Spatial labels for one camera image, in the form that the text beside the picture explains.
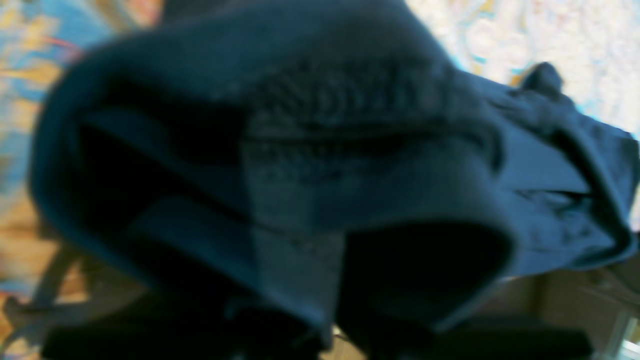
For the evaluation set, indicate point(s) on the dark blue t-shirt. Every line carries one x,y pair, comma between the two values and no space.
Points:
322,156

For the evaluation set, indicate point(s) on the patterned tablecloth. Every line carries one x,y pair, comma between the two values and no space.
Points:
594,44

